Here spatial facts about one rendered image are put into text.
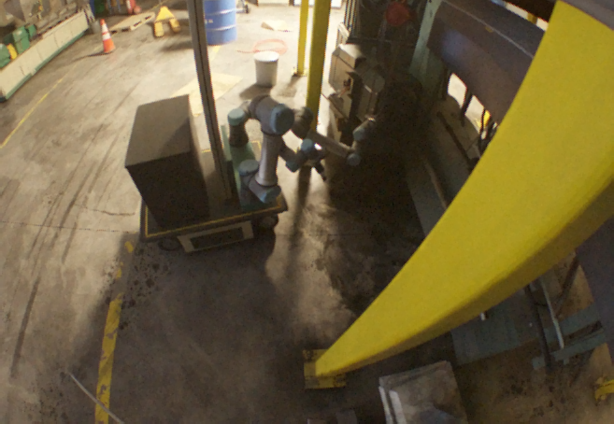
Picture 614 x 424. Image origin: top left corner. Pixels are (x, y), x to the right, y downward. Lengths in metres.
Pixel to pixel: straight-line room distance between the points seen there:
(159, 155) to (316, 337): 1.30
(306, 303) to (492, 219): 1.57
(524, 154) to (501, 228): 0.06
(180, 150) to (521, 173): 1.28
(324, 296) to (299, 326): 0.25
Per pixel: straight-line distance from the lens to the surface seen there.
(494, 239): 0.25
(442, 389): 1.64
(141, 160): 1.39
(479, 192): 0.26
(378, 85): 2.02
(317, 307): 1.75
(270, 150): 1.24
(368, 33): 2.84
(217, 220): 1.68
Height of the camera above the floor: 1.67
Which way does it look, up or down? 50 degrees down
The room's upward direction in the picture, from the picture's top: 6 degrees clockwise
